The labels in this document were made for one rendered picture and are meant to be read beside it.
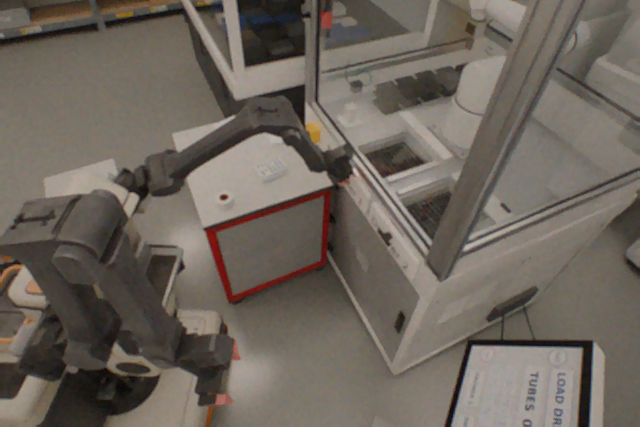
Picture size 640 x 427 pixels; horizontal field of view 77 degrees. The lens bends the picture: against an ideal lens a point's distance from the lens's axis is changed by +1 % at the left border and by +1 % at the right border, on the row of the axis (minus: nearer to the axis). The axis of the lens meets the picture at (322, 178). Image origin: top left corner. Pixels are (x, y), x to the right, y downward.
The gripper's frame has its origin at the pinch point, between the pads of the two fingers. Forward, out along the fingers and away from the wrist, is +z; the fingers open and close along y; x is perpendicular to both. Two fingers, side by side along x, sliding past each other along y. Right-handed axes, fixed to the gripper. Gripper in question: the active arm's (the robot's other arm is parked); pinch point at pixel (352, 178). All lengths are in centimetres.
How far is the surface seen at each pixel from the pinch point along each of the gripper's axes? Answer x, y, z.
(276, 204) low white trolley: 12.3, -32.1, -5.6
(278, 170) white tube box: 26.6, -24.6, -4.9
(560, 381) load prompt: -88, 18, -16
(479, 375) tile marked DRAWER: -78, 3, -10
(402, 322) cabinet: -44, -24, 34
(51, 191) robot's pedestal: 53, -95, -62
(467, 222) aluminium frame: -51, 25, -21
